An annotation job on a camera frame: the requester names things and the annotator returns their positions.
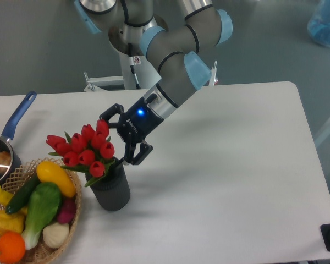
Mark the purple red radish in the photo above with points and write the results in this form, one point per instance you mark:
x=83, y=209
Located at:
x=67, y=211

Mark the green bok choy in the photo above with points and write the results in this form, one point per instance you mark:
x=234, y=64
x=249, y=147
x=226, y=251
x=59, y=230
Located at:
x=43, y=205

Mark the blue handled saucepan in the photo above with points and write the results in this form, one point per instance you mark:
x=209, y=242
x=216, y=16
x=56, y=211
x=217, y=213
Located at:
x=9, y=131

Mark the dark grey ribbed vase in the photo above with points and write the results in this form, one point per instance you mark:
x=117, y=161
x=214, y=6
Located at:
x=112, y=192

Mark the orange fruit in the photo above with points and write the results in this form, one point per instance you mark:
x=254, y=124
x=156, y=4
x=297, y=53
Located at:
x=12, y=247

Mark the dark green cucumber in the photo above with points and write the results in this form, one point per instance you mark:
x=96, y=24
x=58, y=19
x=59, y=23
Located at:
x=22, y=196

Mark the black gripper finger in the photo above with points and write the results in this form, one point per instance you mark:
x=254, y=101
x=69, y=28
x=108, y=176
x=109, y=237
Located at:
x=135, y=153
x=111, y=112

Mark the yellow banana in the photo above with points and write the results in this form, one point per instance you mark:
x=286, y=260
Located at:
x=5, y=197

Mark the white garlic bulb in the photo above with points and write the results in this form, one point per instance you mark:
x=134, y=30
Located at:
x=55, y=234

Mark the black robotic gripper body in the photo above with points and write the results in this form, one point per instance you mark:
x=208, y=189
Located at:
x=138, y=121

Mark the brown bread roll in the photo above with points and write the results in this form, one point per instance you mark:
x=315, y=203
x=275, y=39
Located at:
x=5, y=161

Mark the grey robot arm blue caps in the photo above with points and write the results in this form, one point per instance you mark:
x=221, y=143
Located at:
x=173, y=54

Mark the yellow squash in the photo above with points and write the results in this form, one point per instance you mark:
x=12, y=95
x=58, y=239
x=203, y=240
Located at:
x=48, y=171

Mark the red tulip bouquet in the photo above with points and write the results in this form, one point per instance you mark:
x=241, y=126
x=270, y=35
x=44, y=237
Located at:
x=90, y=151

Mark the yellow bell pepper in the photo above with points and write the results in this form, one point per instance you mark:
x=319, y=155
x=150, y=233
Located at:
x=11, y=222

